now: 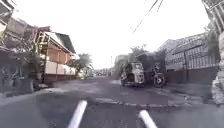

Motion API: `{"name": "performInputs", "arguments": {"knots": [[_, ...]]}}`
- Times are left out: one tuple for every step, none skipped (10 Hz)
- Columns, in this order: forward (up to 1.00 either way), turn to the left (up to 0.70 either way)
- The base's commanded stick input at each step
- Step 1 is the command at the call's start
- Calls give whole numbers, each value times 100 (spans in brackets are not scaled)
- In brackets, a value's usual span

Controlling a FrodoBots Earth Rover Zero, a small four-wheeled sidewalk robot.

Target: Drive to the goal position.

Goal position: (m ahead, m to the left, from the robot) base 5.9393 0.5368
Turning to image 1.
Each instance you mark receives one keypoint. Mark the vehicle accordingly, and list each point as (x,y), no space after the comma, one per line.
(133,74)

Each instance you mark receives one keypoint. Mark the grey asphalt road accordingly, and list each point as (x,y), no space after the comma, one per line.
(110,91)

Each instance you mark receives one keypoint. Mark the tree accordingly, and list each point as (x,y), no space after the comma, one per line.
(81,61)
(136,51)

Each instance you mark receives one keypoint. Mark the motorcycle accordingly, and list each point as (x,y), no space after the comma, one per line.
(158,77)

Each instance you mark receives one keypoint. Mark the house with wooden storey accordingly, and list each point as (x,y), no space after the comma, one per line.
(56,56)

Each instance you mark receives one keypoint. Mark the robot's own part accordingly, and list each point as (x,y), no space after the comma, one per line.
(77,115)
(146,120)

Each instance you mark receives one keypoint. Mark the grey building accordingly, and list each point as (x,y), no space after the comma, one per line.
(180,45)

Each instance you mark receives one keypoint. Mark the dark metal fence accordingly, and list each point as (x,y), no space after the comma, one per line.
(196,71)

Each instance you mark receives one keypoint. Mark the pale concrete pavement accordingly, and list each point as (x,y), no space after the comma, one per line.
(20,96)

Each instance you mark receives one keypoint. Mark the dark building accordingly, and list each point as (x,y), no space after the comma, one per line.
(13,50)

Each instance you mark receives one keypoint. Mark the pale rough wall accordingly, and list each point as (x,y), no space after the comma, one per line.
(219,83)

